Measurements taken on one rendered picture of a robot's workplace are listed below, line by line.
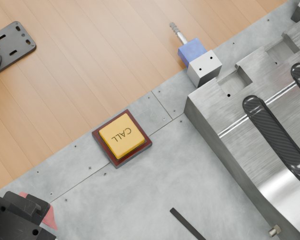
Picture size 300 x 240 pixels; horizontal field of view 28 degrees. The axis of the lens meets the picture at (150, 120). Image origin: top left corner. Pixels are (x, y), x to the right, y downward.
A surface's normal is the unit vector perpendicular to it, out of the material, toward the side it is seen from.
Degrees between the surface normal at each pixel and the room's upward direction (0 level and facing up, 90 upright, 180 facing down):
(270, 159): 2
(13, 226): 30
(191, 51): 0
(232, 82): 0
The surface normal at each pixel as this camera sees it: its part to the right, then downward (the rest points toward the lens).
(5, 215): -0.41, -0.49
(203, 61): 0.03, -0.30
